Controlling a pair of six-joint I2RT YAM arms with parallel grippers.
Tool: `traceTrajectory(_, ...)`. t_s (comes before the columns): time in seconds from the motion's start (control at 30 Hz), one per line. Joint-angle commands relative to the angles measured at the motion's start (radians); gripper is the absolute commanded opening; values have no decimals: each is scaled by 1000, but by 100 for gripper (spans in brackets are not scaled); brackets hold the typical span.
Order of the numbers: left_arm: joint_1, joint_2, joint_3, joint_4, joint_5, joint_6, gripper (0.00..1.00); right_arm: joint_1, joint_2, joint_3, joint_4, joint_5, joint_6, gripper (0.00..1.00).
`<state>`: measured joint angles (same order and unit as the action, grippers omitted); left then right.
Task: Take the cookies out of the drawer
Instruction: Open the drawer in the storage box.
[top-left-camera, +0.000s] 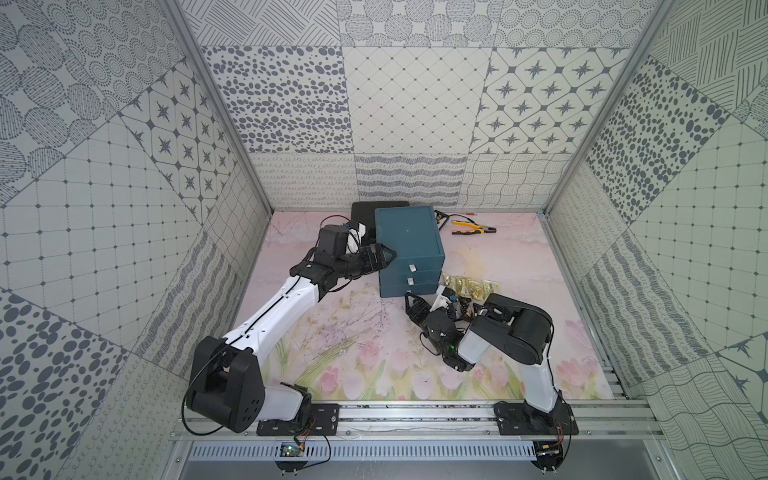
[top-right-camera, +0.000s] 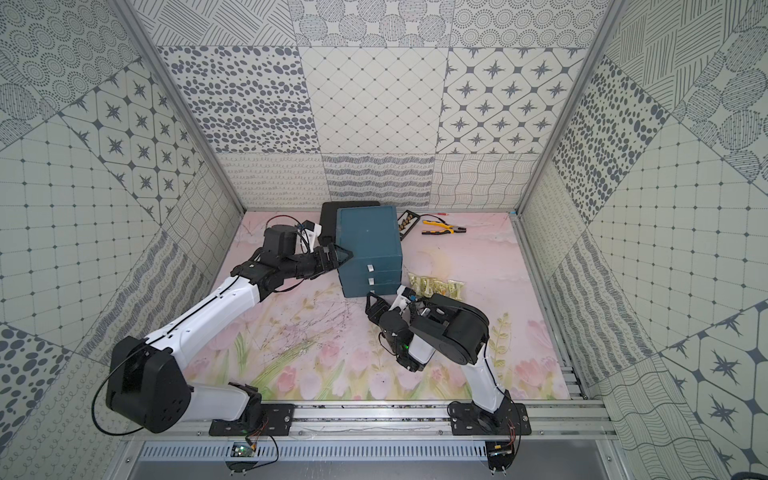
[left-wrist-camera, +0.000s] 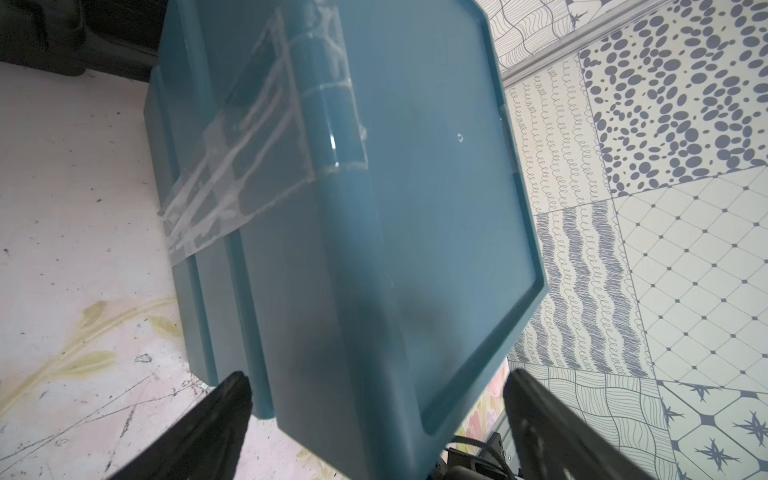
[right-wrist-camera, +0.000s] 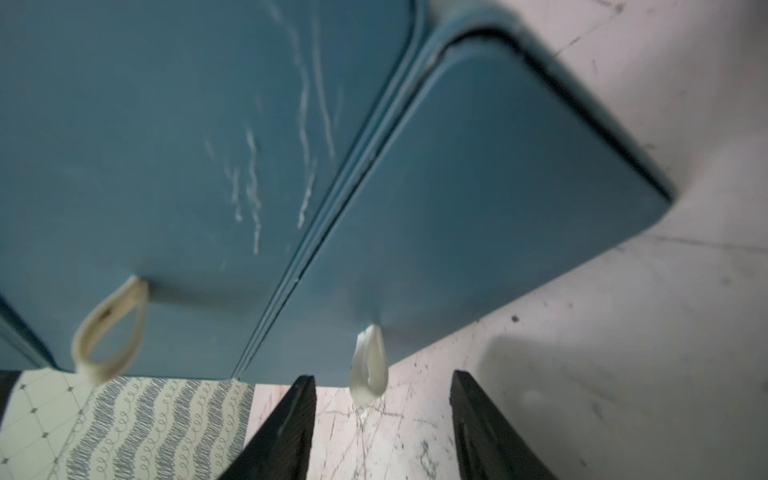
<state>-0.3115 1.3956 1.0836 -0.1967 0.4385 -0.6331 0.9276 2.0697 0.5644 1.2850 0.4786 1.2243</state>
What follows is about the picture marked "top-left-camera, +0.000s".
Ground teal drawer cabinet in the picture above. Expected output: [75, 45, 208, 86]
[375, 206, 445, 298]

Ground green cookie packet two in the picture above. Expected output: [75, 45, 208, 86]
[453, 277, 473, 297]

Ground green cookie packet three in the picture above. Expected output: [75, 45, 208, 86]
[468, 280, 487, 301]

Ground green cookie packet four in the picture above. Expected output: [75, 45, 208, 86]
[481, 280, 500, 299]

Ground green cookie packet one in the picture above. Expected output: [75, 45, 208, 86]
[441, 273, 462, 293]

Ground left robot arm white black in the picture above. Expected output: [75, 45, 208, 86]
[181, 221, 397, 434]

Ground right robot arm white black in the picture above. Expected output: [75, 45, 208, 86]
[404, 286, 562, 415]

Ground black case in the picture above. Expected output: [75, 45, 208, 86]
[350, 201, 410, 233]

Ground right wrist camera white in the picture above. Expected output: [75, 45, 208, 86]
[430, 285, 458, 312]

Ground yellow handled pliers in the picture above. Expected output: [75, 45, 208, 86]
[451, 220, 497, 236]

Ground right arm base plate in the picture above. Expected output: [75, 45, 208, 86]
[493, 399, 579, 437]

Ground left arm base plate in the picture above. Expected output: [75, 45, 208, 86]
[257, 403, 340, 437]

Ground aluminium rail frame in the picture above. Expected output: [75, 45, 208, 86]
[173, 383, 667, 445]

